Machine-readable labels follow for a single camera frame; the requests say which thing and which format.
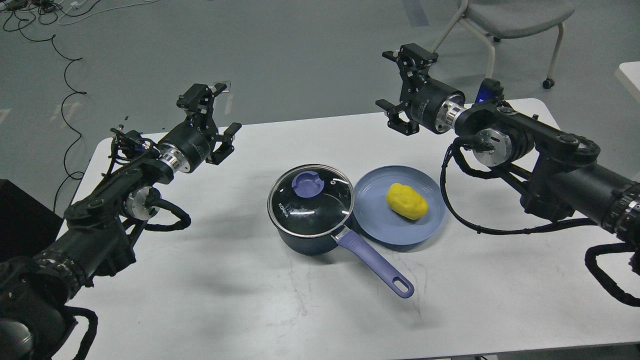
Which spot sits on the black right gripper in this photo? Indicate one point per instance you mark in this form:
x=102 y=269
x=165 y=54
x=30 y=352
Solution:
x=431 y=102

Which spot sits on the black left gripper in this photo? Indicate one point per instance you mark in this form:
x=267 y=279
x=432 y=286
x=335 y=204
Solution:
x=196 y=140

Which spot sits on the yellow potato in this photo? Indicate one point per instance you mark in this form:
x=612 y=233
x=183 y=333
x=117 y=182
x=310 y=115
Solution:
x=406 y=202

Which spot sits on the glass lid purple knob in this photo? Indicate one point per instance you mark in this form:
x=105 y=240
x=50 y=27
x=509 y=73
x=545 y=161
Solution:
x=310 y=201

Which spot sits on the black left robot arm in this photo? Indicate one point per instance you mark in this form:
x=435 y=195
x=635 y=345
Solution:
x=103 y=228

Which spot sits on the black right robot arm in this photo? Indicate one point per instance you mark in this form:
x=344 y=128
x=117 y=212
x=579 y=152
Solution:
x=556 y=173

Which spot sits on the grey office chair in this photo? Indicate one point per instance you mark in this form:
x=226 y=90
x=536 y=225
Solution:
x=491 y=21

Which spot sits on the blue plate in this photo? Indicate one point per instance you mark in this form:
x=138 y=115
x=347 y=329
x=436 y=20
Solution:
x=377 y=219

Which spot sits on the black box left edge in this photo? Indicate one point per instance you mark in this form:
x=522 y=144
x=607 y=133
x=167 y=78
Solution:
x=27 y=226

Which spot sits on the white table corner right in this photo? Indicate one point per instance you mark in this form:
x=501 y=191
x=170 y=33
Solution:
x=628 y=75

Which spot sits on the dark blue saucepan purple handle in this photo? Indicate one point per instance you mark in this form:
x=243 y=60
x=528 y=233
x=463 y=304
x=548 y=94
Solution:
x=349 y=239

